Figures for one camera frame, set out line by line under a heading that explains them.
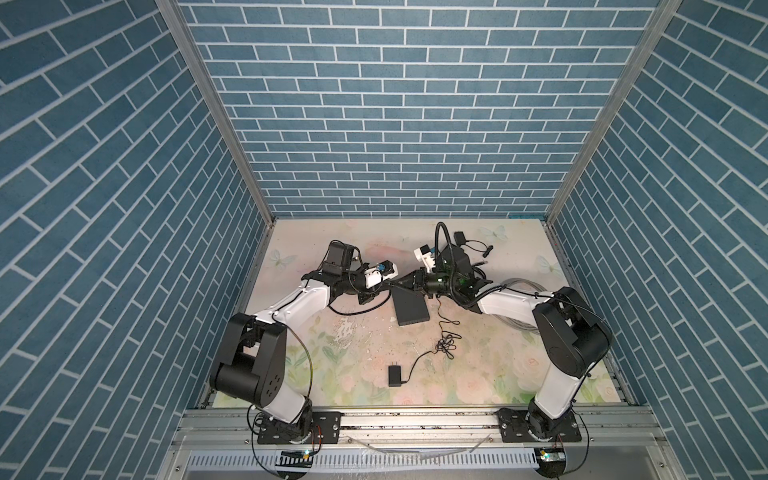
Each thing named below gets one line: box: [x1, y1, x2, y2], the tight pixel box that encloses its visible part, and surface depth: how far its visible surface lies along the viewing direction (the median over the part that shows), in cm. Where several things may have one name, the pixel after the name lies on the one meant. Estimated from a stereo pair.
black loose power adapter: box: [388, 362, 401, 387], surface depth 82 cm
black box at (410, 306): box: [391, 286, 430, 326], surface depth 95 cm
